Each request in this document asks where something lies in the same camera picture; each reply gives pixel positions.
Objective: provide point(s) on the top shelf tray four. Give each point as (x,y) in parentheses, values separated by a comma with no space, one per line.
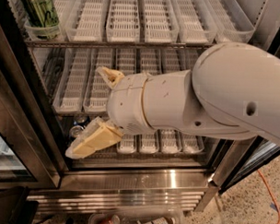
(160,23)

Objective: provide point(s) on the red can in bin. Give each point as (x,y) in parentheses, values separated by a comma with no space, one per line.
(111,220)

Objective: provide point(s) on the shelf tray two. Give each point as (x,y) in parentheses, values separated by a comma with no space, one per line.
(72,86)
(86,21)

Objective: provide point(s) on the shelf tray six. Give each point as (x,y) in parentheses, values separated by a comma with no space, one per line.
(172,61)
(231,21)

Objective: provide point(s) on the top shelf tray five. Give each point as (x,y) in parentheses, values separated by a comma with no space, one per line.
(195,21)

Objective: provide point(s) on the blue soda can front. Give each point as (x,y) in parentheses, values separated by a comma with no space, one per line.
(75,131)

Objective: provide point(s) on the top shelf tray one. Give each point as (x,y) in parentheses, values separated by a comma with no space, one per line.
(64,8)

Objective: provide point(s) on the top shelf tray six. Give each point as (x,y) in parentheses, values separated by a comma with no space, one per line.
(231,21)

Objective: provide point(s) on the middle shelf tray two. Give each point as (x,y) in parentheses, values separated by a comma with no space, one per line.
(72,86)

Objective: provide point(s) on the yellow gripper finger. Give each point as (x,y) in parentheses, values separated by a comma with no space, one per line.
(111,76)
(98,135)

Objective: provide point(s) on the middle shelf tray six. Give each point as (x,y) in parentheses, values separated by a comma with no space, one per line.
(172,61)

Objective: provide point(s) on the shelf tray three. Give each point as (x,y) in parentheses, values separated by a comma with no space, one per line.
(97,91)
(123,21)

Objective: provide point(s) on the top shelf tray two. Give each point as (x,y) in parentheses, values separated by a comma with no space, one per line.
(86,21)

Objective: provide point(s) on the blue soda can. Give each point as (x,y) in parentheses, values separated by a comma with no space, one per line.
(75,131)
(81,119)

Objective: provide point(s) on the fridge glass door right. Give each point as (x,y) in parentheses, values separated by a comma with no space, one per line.
(242,159)

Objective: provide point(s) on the middle shelf tray five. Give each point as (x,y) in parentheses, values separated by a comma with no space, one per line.
(150,61)

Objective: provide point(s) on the blue soda can rear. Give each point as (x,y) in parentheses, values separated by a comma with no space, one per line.
(81,119)

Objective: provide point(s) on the middle shelf tray four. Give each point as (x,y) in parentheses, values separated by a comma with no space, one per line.
(126,61)

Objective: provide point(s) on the middle shelf tray seven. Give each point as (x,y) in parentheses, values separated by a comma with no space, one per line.
(191,57)

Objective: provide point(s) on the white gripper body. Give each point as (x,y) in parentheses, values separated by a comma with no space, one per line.
(127,103)

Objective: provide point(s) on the shelf tray four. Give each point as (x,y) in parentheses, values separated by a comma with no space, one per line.
(160,23)
(126,61)

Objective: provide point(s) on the clear plastic floor bin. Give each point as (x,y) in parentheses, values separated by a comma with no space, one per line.
(142,214)

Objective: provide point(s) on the green drink can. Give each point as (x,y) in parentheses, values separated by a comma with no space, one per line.
(43,18)

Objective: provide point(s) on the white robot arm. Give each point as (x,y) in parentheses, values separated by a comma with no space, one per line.
(232,92)

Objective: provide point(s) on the middle shelf tray three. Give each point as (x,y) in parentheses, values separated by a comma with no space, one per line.
(97,91)

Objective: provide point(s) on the top shelf tray three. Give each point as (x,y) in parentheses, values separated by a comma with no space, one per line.
(123,21)

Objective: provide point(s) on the shelf tray five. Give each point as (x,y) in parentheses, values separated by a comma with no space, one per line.
(195,21)
(150,61)

